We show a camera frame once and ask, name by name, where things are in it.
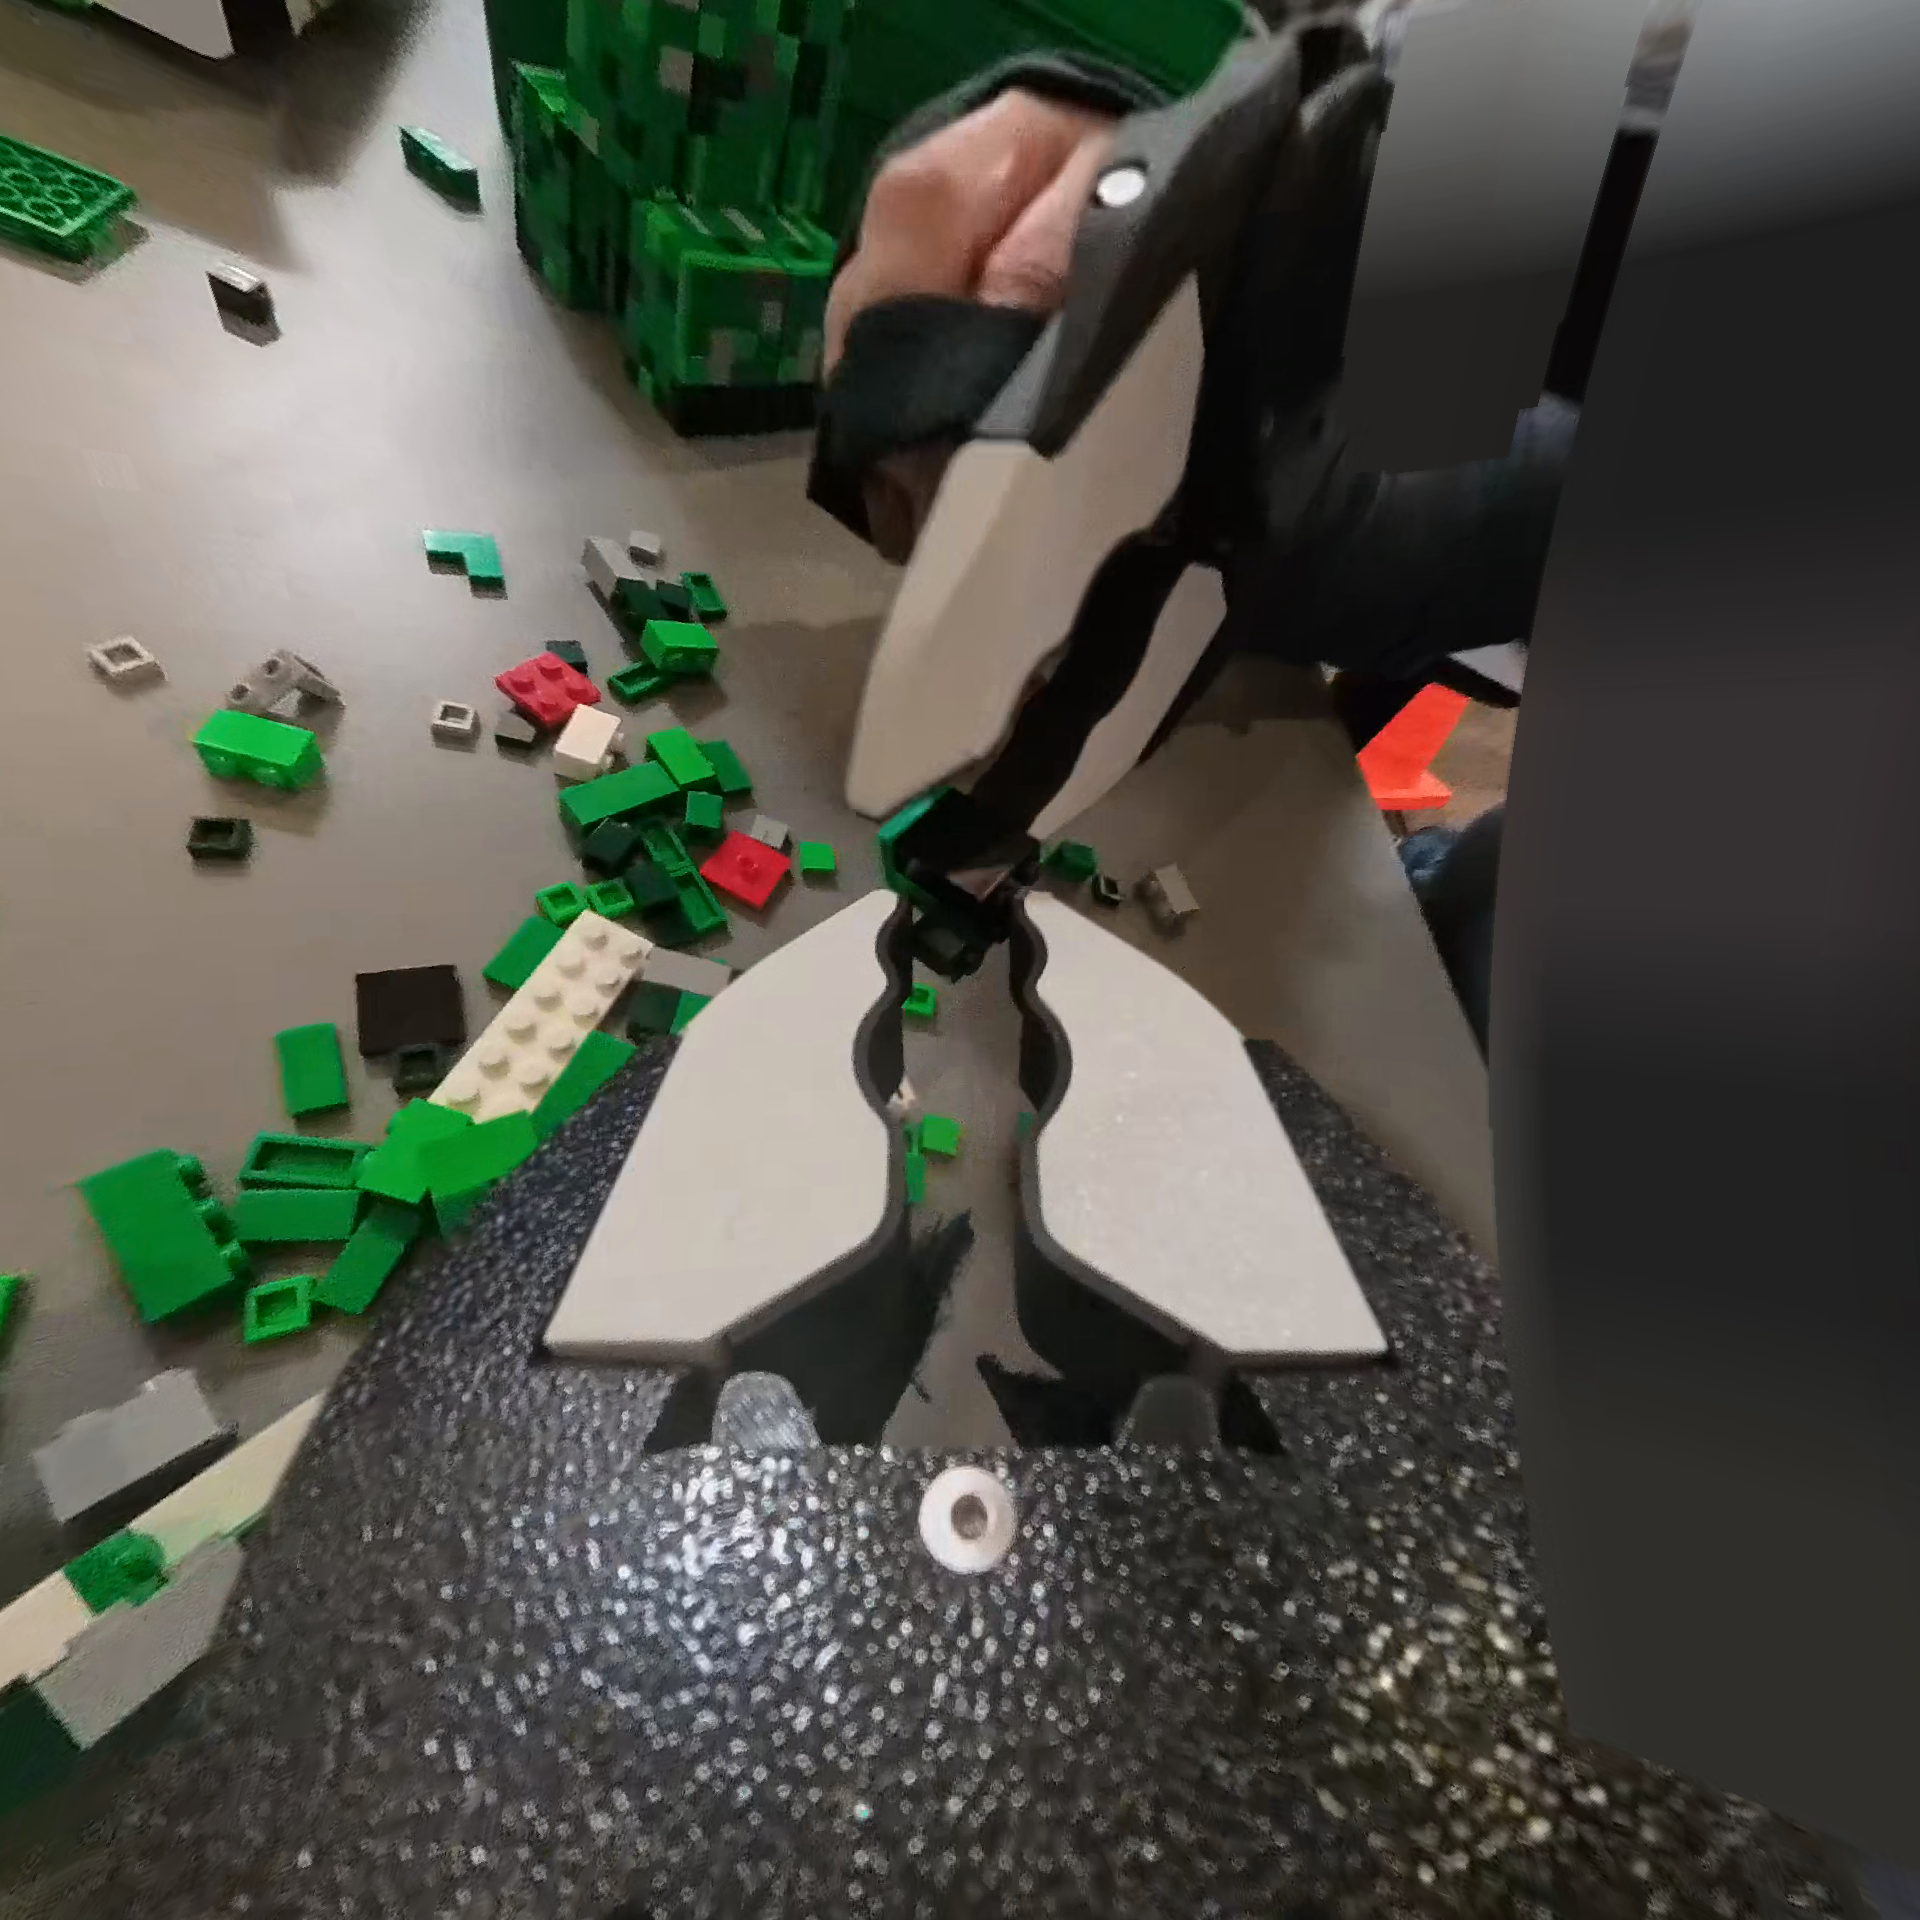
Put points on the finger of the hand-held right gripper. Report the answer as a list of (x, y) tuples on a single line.
[(1162, 677), (1019, 570)]

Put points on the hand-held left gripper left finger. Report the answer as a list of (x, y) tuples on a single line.
[(735, 1183)]

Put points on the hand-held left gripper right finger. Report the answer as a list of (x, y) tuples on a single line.
[(1201, 1183)]

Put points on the small green brick stack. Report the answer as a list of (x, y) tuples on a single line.
[(945, 914)]

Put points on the green bricks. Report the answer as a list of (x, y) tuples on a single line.
[(259, 748)]

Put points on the green studded plate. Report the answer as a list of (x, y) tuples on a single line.
[(52, 195)]

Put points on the grey desk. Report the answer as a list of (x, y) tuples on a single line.
[(225, 451)]

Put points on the person's right hand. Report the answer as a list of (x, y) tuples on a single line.
[(961, 195)]

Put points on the white studded plate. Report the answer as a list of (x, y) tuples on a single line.
[(541, 1012)]

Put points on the red flat tile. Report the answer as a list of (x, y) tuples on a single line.
[(747, 867)]

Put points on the person's leg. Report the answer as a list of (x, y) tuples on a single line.
[(1447, 900)]

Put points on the black flat tile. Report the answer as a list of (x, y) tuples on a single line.
[(408, 1010)]

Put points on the large green pixel-pattern model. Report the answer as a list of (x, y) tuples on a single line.
[(719, 299)]

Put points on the white brick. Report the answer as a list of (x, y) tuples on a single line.
[(588, 740)]

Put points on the red square studded plate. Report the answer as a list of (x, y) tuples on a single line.
[(548, 686)]

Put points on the glossy corner tile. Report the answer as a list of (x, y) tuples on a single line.
[(465, 555)]

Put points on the large grey brick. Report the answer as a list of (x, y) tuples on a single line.
[(126, 1447)]

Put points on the white grey long brick assembly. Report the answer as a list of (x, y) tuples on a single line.
[(152, 1637)]

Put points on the dark grey flat tile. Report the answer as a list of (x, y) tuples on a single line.
[(241, 295)]

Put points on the grey bracket brick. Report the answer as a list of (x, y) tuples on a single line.
[(283, 686)]

